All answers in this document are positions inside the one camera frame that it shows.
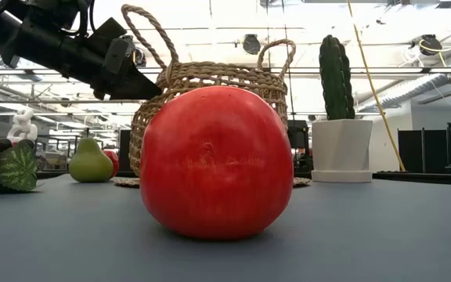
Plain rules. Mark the round woven mat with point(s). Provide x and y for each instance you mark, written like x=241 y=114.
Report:
x=125 y=182

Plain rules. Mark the black machine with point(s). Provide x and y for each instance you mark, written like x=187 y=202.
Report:
x=300 y=137

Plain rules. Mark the white angular plant pot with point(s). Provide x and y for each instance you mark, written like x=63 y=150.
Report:
x=339 y=149

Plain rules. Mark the white figurine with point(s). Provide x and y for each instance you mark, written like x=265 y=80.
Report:
x=22 y=125

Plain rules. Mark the green cactus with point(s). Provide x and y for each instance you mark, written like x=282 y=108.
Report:
x=335 y=78

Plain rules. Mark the large red apple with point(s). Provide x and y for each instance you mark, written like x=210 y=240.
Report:
x=217 y=164

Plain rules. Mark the green pear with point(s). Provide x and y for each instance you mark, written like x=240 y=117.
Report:
x=88 y=164

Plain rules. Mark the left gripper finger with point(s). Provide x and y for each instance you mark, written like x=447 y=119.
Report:
x=135 y=88

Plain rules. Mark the dark office partition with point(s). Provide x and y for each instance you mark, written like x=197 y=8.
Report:
x=421 y=150

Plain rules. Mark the small red apple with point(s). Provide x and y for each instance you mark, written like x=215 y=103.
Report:
x=112 y=160

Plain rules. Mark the dark grapes with green leaf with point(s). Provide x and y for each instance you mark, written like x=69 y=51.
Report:
x=17 y=168

